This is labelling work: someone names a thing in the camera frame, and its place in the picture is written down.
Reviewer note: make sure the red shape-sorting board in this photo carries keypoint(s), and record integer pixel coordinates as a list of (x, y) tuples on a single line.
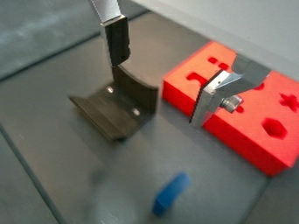
[(262, 129)]

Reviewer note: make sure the black curved holder stand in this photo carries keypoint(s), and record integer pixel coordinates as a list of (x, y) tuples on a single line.
[(122, 106)]

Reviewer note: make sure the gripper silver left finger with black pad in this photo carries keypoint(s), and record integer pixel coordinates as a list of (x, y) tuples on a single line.
[(114, 24)]

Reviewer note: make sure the blue square-circle peg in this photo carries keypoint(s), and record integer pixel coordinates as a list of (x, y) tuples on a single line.
[(170, 193)]

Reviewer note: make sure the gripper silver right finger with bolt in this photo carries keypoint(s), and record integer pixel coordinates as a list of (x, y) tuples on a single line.
[(220, 93)]

